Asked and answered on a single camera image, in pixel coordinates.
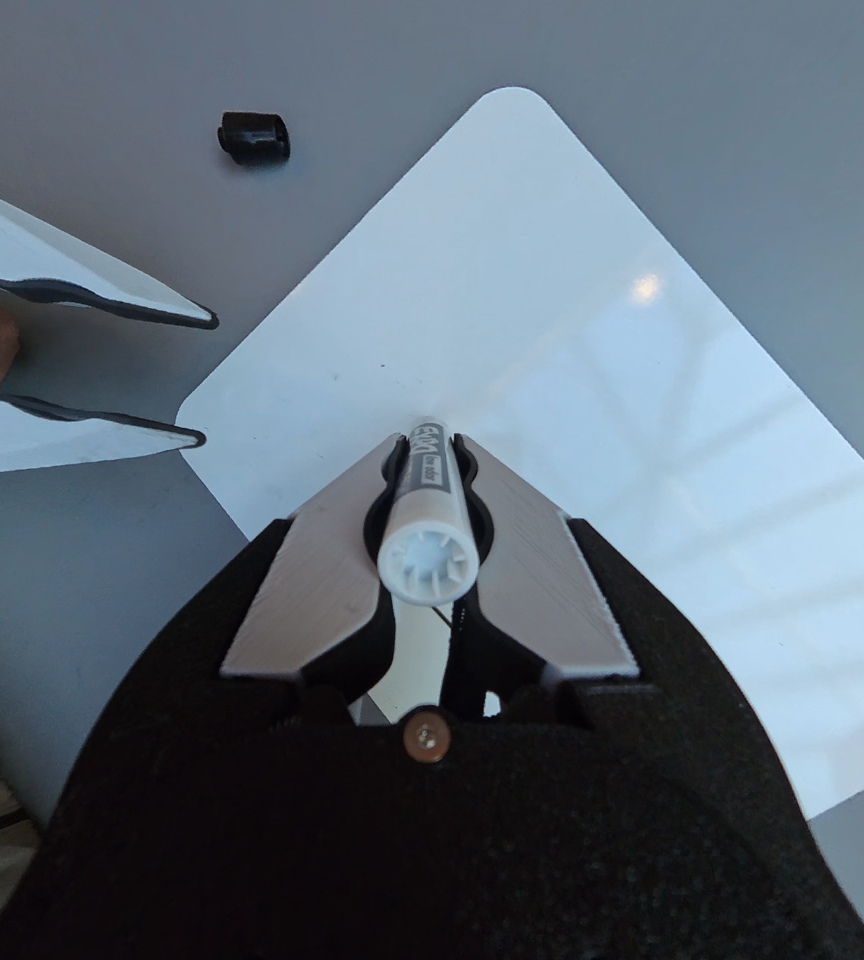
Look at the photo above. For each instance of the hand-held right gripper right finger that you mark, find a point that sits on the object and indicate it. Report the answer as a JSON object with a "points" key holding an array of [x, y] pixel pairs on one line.
{"points": [[552, 600]]}

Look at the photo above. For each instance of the white whiteboard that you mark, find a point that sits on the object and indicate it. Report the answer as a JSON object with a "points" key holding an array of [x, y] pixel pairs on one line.
{"points": [[552, 300]]}

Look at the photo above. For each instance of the black marker cap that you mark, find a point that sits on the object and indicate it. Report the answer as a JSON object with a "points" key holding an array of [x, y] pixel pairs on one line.
{"points": [[254, 136]]}

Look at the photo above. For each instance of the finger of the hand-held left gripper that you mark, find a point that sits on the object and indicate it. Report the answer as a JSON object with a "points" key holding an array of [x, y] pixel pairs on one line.
{"points": [[41, 446], [41, 255]]}

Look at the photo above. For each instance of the grey desk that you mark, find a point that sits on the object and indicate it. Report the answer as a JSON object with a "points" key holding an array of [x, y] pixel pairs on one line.
{"points": [[101, 562]]}

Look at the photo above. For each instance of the white dry erase marker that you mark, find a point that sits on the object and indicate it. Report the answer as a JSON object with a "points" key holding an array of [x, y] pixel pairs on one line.
{"points": [[428, 555]]}

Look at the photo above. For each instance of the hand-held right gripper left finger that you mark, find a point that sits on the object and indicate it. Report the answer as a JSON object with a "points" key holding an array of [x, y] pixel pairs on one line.
{"points": [[304, 592]]}

